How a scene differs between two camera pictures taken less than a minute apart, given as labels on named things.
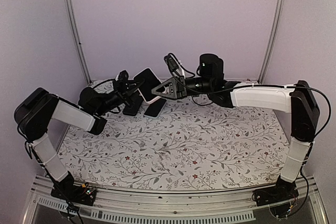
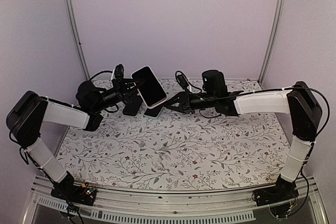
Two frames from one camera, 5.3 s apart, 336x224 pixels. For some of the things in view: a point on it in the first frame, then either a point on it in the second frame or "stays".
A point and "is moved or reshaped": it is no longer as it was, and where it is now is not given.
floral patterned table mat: x=187 y=145 stays
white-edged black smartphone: x=151 y=82 is moved or reshaped
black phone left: x=133 y=107 stays
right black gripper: x=176 y=86 to x=182 y=97
